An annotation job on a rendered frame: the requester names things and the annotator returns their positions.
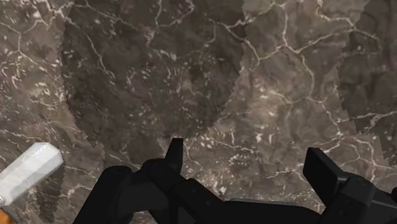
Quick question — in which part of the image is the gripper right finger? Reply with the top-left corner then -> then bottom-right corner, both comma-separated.
303,147 -> 397,224

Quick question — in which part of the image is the white faceted cap with orange body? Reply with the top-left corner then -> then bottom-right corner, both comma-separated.
0,142 -> 65,224

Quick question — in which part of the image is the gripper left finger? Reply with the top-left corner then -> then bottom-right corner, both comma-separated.
73,137 -> 225,224

